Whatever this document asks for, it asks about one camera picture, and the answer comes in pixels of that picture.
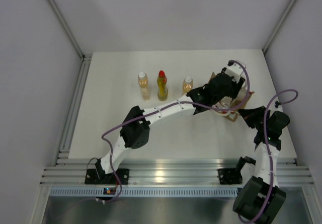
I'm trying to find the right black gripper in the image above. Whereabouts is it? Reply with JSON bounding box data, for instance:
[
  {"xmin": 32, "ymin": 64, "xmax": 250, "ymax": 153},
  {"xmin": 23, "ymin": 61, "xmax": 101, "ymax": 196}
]
[{"xmin": 237, "ymin": 106, "xmax": 270, "ymax": 131}]

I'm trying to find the burlap watermelon canvas bag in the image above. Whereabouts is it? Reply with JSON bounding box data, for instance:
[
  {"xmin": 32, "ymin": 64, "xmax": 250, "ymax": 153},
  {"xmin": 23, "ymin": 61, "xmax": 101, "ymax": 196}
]
[{"xmin": 205, "ymin": 68, "xmax": 253, "ymax": 122}]

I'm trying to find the white cap amber bottle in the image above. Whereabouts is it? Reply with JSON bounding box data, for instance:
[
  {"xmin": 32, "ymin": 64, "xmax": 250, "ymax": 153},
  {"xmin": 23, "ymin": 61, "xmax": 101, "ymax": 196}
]
[
  {"xmin": 138, "ymin": 72, "xmax": 150, "ymax": 101},
  {"xmin": 182, "ymin": 77, "xmax": 193, "ymax": 95}
]

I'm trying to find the red cap yellow bottle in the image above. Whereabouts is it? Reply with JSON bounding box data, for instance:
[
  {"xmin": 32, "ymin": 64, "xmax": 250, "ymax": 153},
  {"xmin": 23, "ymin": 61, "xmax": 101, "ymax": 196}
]
[{"xmin": 157, "ymin": 70, "xmax": 168, "ymax": 101}]

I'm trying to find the grey cap clear bottle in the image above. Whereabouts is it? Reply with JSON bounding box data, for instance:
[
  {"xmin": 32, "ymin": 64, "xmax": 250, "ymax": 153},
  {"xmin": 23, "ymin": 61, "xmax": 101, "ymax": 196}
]
[{"xmin": 236, "ymin": 87, "xmax": 248, "ymax": 102}]

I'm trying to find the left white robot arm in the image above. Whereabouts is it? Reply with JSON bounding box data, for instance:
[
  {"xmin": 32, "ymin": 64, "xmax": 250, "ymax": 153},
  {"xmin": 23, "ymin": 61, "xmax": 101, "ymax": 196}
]
[{"xmin": 95, "ymin": 65, "xmax": 249, "ymax": 184}]

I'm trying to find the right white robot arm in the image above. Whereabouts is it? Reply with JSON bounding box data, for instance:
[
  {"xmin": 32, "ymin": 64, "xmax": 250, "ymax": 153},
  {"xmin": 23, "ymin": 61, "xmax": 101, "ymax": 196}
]
[{"xmin": 233, "ymin": 106, "xmax": 290, "ymax": 223}]

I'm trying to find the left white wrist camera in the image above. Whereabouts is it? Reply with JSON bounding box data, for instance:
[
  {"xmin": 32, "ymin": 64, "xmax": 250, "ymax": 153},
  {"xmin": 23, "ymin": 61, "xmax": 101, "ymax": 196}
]
[{"xmin": 222, "ymin": 60, "xmax": 246, "ymax": 83}]

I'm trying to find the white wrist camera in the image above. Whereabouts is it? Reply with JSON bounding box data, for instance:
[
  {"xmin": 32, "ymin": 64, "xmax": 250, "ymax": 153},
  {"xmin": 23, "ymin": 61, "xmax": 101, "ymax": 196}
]
[
  {"xmin": 274, "ymin": 101, "xmax": 283, "ymax": 112},
  {"xmin": 222, "ymin": 60, "xmax": 246, "ymax": 83}
]

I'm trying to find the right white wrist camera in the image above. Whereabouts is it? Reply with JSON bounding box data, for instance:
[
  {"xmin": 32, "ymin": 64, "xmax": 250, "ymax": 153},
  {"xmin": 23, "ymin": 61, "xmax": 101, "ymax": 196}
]
[{"xmin": 274, "ymin": 101, "xmax": 283, "ymax": 112}]

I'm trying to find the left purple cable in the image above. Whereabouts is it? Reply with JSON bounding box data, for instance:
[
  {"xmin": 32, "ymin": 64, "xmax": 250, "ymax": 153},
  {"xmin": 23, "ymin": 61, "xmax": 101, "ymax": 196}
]
[{"xmin": 102, "ymin": 59, "xmax": 250, "ymax": 203}]

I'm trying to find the purple cable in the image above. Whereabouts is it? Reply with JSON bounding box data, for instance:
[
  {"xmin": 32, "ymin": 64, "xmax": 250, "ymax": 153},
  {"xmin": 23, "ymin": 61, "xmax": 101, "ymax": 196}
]
[
  {"xmin": 102, "ymin": 59, "xmax": 250, "ymax": 203},
  {"xmin": 237, "ymin": 89, "xmax": 299, "ymax": 221}
]

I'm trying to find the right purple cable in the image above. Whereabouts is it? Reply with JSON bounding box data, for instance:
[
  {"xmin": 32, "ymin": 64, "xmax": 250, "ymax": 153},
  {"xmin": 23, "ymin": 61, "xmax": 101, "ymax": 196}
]
[{"xmin": 237, "ymin": 89, "xmax": 299, "ymax": 221}]

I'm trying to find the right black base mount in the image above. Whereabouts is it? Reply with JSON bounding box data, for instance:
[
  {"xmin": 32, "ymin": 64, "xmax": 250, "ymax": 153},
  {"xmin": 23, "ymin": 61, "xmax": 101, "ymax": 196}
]
[{"xmin": 217, "ymin": 168, "xmax": 243, "ymax": 185}]

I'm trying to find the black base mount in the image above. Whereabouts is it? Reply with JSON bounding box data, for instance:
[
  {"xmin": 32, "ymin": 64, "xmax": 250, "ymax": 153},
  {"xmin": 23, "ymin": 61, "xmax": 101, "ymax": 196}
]
[
  {"xmin": 217, "ymin": 168, "xmax": 243, "ymax": 185},
  {"xmin": 85, "ymin": 169, "xmax": 129, "ymax": 185}
]

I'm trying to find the right aluminium frame post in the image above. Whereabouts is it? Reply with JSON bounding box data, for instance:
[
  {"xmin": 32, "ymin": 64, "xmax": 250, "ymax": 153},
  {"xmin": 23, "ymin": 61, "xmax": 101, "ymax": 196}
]
[{"xmin": 262, "ymin": 0, "xmax": 298, "ymax": 55}]

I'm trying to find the aluminium frame post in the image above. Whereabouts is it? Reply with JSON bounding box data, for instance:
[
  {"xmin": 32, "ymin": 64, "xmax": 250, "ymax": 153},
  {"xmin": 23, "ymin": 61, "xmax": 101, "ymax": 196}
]
[
  {"xmin": 262, "ymin": 0, "xmax": 298, "ymax": 55},
  {"xmin": 46, "ymin": 0, "xmax": 85, "ymax": 59}
]

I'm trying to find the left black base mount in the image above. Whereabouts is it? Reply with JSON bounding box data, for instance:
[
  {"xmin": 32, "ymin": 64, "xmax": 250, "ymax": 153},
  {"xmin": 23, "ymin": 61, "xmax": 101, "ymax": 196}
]
[{"xmin": 85, "ymin": 169, "xmax": 129, "ymax": 185}]

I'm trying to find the left aluminium side rail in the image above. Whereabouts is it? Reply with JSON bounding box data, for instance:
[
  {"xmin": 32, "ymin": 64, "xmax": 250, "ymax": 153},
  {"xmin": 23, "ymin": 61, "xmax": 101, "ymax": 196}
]
[{"xmin": 52, "ymin": 54, "xmax": 93, "ymax": 167}]

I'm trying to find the aluminium front rail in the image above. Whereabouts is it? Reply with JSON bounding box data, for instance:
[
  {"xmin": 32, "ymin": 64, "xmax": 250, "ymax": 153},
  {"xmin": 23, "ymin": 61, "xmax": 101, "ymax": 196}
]
[{"xmin": 40, "ymin": 159, "xmax": 314, "ymax": 187}]

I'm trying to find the grey slotted cable duct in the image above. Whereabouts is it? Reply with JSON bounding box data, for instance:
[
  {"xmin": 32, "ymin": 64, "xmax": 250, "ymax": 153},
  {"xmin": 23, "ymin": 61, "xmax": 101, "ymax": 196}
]
[{"xmin": 50, "ymin": 187, "xmax": 238, "ymax": 197}]

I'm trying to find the left aluminium frame post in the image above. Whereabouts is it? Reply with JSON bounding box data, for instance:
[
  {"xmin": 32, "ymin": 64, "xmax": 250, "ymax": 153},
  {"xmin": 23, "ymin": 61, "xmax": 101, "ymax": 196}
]
[{"xmin": 46, "ymin": 0, "xmax": 85, "ymax": 59}]

